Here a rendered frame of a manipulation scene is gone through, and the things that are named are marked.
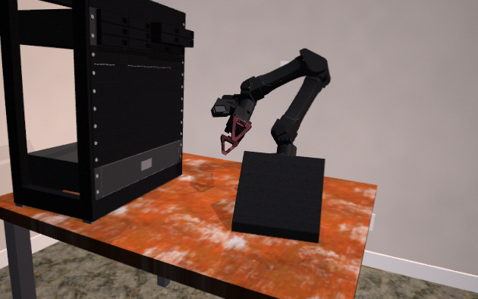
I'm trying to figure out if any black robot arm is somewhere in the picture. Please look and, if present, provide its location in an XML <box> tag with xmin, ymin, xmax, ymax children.
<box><xmin>211</xmin><ymin>49</ymin><xmax>331</xmax><ymax>156</ymax></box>

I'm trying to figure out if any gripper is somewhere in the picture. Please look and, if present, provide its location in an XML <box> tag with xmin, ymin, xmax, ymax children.
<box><xmin>220</xmin><ymin>110</ymin><xmax>252</xmax><ymax>155</ymax></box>

